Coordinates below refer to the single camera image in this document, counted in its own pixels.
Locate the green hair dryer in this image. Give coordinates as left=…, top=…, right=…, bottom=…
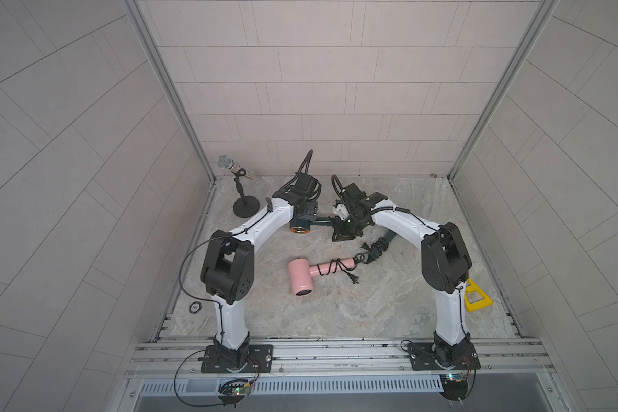
left=362, top=230, right=397, bottom=264
left=289, top=216, right=336, bottom=234

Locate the green dryer cord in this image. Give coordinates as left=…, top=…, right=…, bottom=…
left=359, top=236, right=390, bottom=266

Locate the pink dryer black cord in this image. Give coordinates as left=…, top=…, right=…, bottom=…
left=316, top=251, right=369, bottom=285

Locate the pink hair dryer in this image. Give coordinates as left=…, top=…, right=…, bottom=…
left=288, top=257, right=357, bottom=296

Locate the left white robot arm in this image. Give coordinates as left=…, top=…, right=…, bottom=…
left=200, top=185, right=318, bottom=372

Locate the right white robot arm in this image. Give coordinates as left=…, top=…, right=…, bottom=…
left=333, top=185, right=481, bottom=370

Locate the black microphone stand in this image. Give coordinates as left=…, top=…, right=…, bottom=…
left=217, top=154, right=260, bottom=218

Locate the yellow sticker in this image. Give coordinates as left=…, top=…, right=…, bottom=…
left=465, top=279, right=494, bottom=312

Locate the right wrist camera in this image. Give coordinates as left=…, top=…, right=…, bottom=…
left=332, top=199, right=350, bottom=221

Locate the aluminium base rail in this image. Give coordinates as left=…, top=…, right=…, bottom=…
left=125, top=338, right=554, bottom=378

